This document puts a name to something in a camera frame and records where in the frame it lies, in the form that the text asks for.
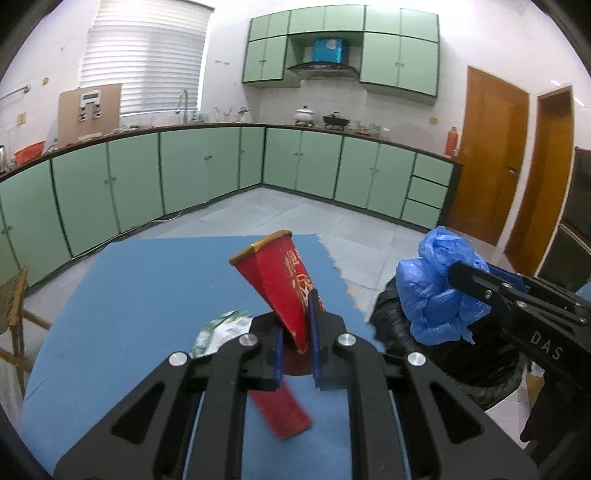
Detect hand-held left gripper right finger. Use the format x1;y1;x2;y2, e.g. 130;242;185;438
308;288;540;480

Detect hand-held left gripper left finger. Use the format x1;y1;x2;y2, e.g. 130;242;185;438
54;314;285;480

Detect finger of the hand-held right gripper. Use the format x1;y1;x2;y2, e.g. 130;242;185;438
447;261;591;333
489;265;591;309

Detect blue plastic bag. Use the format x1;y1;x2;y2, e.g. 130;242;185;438
396;226;491;346

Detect red crushed paper cup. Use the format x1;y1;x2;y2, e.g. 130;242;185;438
228;230;326;355

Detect black trash bag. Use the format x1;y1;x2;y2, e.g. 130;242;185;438
369;277;529;411

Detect green white crumpled wrapper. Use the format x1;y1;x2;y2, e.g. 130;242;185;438
190;310;254;358

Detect black glass cabinet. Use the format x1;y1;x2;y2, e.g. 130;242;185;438
538;148;591;296

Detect wooden door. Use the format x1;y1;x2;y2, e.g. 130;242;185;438
503;85;575;275
445;65;531;245

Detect blue table cloth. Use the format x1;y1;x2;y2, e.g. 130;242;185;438
21;233;398;480

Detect row of glass jars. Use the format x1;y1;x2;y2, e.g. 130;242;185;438
348;120;391;139

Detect green base cabinets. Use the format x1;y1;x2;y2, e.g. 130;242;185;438
0;124;464;296

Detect range hood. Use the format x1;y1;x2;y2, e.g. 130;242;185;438
286;62;358;80

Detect wooden chair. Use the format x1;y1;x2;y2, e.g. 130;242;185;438
0;265;51;402

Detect blue box above hood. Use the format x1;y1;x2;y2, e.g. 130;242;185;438
313;38;348;64

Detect cardboard box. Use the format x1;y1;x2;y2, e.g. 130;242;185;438
58;84;122;144

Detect white device on cardboard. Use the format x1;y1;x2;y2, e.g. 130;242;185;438
78;89;102;121

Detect red plastic basin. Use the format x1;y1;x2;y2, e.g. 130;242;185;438
14;141;47;164

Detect white window blind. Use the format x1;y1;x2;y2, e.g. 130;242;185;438
79;0;215;116

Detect green wall cabinets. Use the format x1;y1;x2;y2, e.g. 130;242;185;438
242;6;439;97

